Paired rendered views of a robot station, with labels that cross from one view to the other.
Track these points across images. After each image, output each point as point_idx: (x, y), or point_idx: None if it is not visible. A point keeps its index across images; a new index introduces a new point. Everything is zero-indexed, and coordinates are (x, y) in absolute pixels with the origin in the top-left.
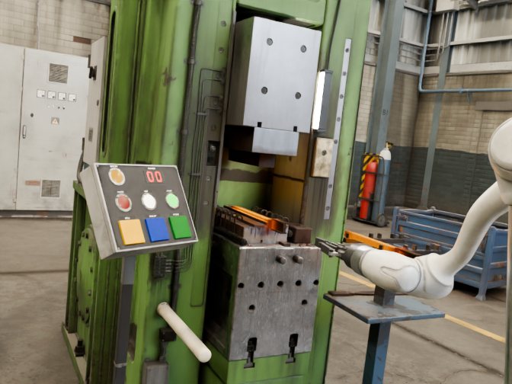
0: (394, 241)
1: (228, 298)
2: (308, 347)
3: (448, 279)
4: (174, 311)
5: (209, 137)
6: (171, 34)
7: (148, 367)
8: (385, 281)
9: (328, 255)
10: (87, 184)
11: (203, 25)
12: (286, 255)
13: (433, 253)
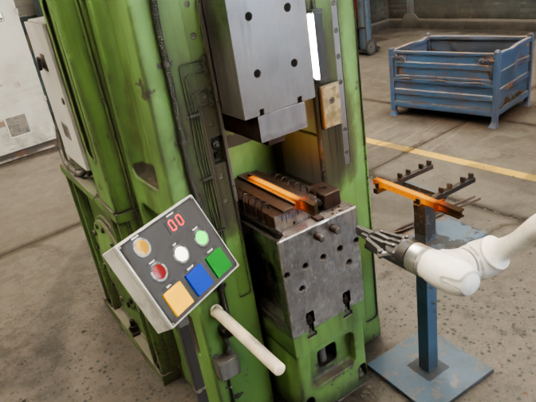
0: (423, 171)
1: (275, 281)
2: (360, 297)
3: (506, 263)
4: (227, 309)
5: (210, 135)
6: (133, 41)
7: (219, 365)
8: (447, 290)
9: (378, 256)
10: (116, 266)
11: (165, 16)
12: (323, 229)
13: (485, 237)
